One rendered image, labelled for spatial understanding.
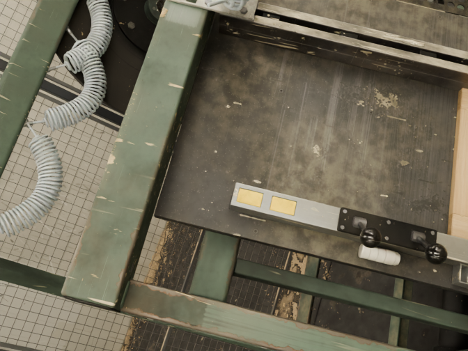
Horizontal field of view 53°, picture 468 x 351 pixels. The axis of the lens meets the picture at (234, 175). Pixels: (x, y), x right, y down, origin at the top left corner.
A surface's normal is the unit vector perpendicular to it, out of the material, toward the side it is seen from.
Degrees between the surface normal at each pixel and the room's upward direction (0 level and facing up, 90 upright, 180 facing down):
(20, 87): 90
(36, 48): 90
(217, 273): 60
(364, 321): 0
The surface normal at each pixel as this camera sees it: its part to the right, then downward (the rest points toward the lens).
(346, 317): -0.80, -0.38
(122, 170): 0.07, -0.34
